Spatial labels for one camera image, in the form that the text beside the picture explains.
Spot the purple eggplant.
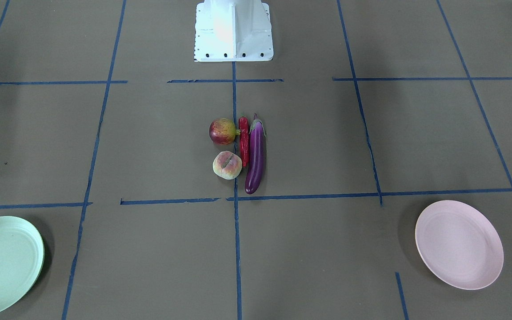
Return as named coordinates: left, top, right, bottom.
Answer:
left=244, top=113, right=266, bottom=195

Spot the pale pink peach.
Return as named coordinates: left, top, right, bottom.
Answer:
left=212, top=151, right=243, bottom=180

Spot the red chili pepper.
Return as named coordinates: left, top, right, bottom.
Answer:
left=238, top=117, right=250, bottom=168

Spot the red green pomegranate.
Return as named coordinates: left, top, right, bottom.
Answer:
left=208, top=118, right=240, bottom=145

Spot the pink plate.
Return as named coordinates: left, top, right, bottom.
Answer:
left=414, top=200, right=504, bottom=290

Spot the green plate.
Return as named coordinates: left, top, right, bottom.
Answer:
left=0, top=216, right=45, bottom=312

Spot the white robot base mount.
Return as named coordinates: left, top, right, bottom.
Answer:
left=194, top=0, right=274, bottom=62

